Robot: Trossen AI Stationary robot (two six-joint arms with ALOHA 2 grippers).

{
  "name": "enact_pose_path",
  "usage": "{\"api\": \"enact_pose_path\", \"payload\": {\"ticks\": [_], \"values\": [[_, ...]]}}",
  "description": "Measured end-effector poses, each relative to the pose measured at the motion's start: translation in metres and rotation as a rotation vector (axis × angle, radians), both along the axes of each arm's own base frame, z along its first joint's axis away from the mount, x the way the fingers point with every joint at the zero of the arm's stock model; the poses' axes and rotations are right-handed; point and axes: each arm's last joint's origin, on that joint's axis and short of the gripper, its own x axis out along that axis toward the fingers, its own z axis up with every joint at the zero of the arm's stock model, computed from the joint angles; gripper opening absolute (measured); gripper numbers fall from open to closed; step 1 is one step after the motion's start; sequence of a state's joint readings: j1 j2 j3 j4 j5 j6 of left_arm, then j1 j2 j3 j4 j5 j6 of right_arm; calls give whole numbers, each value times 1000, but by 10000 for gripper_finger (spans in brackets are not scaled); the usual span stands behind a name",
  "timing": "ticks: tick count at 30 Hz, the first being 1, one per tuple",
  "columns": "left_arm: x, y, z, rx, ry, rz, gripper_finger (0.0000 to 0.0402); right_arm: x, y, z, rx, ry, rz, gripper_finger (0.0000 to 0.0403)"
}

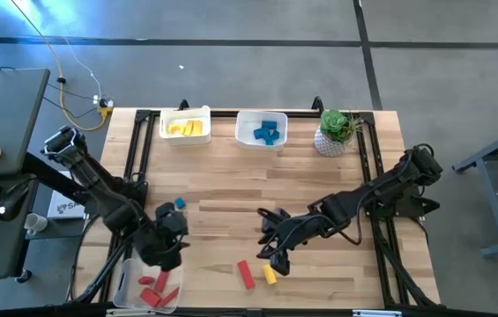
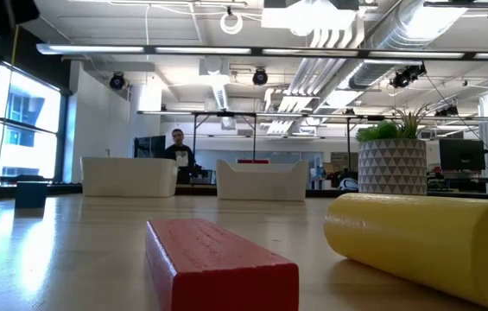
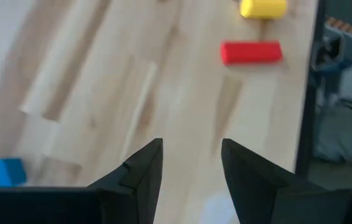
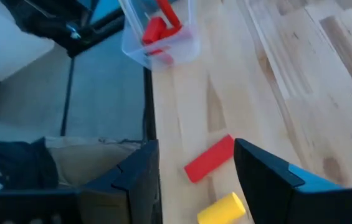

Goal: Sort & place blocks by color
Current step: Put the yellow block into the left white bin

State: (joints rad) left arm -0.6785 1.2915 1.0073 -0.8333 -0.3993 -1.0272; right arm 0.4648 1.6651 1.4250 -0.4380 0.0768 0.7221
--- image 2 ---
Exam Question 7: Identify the white curved-rim plastic bin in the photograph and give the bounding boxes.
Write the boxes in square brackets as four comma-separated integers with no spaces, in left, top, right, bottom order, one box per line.
[214,158,310,201]

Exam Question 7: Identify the person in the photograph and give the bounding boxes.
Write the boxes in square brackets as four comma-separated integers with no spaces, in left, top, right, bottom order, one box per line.
[163,128,197,185]

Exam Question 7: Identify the black ceiling spotlight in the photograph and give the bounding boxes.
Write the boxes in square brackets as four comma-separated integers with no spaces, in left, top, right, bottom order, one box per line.
[109,72,126,91]
[251,67,269,86]

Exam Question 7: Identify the black monitor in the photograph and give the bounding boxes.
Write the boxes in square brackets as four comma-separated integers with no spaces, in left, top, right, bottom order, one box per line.
[134,135,167,159]
[438,137,486,172]

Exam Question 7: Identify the soccer ball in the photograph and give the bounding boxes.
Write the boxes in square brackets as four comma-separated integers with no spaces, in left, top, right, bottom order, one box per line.
[338,176,359,192]

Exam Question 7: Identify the long red rectangular block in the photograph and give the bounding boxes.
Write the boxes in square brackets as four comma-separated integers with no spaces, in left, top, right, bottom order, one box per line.
[144,218,300,311]

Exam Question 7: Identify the long overhead light bar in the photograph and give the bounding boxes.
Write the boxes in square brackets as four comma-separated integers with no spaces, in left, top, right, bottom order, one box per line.
[35,41,488,61]

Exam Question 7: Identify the white straight-rimmed plastic bin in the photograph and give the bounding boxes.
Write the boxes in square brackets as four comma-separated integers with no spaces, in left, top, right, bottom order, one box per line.
[80,155,179,199]

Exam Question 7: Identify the green succulent plant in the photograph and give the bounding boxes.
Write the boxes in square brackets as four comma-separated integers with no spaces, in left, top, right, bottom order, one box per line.
[355,120,400,143]

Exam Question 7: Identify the triangle-patterned plant pot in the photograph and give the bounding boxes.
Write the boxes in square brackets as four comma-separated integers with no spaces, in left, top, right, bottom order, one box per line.
[358,138,428,195]

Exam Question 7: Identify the spiky air plant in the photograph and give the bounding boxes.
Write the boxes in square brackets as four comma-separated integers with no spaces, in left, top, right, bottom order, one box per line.
[392,103,433,140]

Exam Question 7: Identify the black ceiling track light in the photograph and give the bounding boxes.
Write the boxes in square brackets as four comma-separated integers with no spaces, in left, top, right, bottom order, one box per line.
[390,62,428,90]

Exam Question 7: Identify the yellow cylinder block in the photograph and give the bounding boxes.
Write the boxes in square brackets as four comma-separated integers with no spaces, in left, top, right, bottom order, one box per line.
[323,193,488,311]

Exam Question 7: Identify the small blue cube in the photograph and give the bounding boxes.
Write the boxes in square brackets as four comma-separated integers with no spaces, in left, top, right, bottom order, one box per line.
[14,181,49,210]

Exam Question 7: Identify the black background rig frame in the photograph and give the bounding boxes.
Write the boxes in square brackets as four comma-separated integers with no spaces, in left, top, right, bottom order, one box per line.
[191,110,352,187]

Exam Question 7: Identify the black aluminium table frame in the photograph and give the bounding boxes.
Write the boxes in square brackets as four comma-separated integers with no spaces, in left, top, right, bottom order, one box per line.
[0,181,488,200]

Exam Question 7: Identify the white coiled cable ring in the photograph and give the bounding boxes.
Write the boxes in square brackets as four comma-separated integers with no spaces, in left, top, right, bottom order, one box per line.
[219,11,244,35]

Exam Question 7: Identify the silver ceiling duct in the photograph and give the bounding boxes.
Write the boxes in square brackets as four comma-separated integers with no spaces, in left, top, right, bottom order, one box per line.
[349,0,469,90]

